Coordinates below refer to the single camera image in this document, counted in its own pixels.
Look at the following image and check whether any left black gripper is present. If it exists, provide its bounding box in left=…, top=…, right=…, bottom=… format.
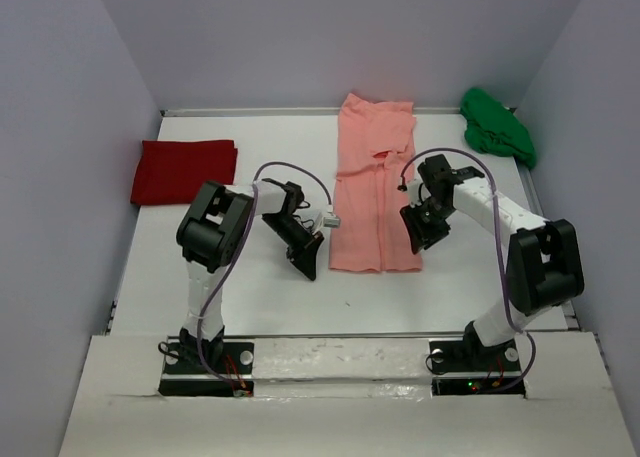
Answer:
left=259, top=213, right=322, bottom=281

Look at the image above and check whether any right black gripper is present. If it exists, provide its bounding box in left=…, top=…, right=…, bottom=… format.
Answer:
left=399, top=198, right=454, bottom=255

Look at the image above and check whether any pink t-shirt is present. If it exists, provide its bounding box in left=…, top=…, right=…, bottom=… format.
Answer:
left=329, top=93, right=422, bottom=273

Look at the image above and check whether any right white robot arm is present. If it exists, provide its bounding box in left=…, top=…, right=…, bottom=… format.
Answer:
left=398, top=147, right=584, bottom=374

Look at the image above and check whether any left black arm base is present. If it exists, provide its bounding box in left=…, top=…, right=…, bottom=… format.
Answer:
left=157, top=339, right=254, bottom=398

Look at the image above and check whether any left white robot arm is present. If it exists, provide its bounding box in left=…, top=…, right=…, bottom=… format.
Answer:
left=176, top=179, right=324, bottom=372

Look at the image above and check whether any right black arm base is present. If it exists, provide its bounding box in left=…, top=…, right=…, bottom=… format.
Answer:
left=425, top=340, right=526, bottom=396

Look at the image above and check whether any white foam strip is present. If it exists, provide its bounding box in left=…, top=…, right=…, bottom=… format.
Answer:
left=252, top=338, right=431, bottom=380

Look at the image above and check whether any green t-shirt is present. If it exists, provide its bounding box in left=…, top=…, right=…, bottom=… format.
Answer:
left=460, top=88, right=537, bottom=169

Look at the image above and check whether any folded red t-shirt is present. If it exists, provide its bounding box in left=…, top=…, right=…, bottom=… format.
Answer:
left=130, top=140, right=238, bottom=206

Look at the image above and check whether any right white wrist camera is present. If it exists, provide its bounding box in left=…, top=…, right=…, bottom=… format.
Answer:
left=406, top=179, right=425, bottom=207

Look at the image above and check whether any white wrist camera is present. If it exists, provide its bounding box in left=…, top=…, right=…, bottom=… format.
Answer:
left=313, top=210, right=341, bottom=232
left=406, top=179, right=425, bottom=207

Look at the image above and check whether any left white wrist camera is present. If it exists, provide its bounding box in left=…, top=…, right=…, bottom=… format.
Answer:
left=313, top=210, right=341, bottom=232

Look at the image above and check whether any back aluminium rail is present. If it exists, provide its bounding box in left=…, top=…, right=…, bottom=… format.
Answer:
left=159, top=106, right=462, bottom=118

